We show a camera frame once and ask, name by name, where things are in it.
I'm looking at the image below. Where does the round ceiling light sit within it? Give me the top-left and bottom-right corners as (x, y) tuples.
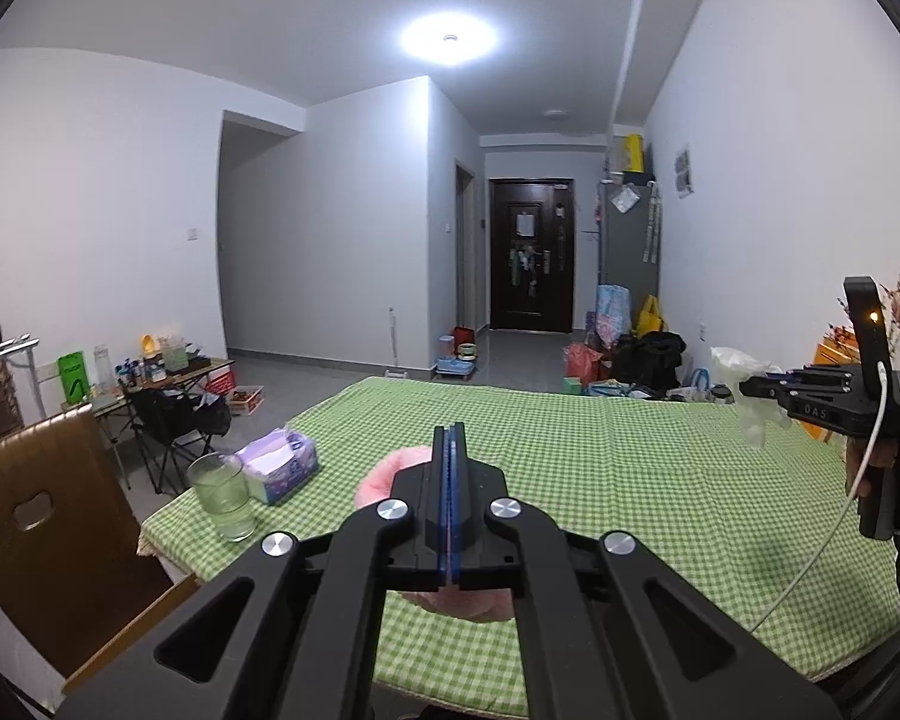
(399, 11), (497, 65)

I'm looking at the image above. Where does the orange box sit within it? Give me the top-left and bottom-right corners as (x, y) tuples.
(814, 341), (863, 443)

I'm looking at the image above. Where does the grey refrigerator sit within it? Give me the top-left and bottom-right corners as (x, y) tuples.
(596, 181), (661, 316)

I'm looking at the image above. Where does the small folding table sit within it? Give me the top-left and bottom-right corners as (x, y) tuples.
(94, 356), (233, 466)

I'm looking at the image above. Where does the glass of water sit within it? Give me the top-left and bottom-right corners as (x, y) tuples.
(187, 452), (256, 542)

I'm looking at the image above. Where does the green checkered tablecloth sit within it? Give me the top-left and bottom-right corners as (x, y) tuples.
(136, 376), (900, 717)

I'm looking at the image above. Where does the clear plastic bag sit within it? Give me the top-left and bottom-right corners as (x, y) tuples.
(709, 345), (785, 451)

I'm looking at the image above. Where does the green paper bag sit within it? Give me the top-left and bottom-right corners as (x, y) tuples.
(58, 351), (89, 406)

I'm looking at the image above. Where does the white cable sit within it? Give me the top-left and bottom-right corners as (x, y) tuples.
(750, 361), (890, 635)

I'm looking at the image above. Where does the brown wooden chair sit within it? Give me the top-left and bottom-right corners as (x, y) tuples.
(0, 401), (200, 698)

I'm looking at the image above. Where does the black folding chair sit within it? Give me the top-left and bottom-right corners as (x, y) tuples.
(120, 379), (232, 496)

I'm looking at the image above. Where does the red plastic bag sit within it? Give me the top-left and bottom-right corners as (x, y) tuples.
(562, 343), (605, 387)

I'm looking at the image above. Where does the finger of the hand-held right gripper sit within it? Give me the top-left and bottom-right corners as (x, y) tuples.
(739, 377), (803, 412)
(763, 364), (857, 391)

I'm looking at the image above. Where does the pet feeder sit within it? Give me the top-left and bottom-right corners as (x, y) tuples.
(435, 325), (481, 376)

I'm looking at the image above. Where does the light blue bag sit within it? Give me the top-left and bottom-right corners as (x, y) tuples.
(596, 285), (631, 346)

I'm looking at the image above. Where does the person's right hand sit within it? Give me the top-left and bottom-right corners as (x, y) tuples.
(844, 435), (900, 500)

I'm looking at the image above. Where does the purple tissue box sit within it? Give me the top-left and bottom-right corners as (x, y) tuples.
(234, 427), (320, 505)

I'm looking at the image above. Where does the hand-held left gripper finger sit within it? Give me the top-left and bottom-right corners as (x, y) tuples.
(56, 426), (451, 720)
(450, 426), (845, 720)

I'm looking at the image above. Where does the black bag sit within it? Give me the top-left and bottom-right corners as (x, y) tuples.
(611, 330), (687, 391)

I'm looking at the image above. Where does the pink fluffy sock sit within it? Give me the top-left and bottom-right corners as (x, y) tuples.
(354, 448), (515, 622)

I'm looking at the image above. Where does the dark entrance door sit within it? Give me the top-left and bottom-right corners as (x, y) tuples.
(489, 178), (575, 332)

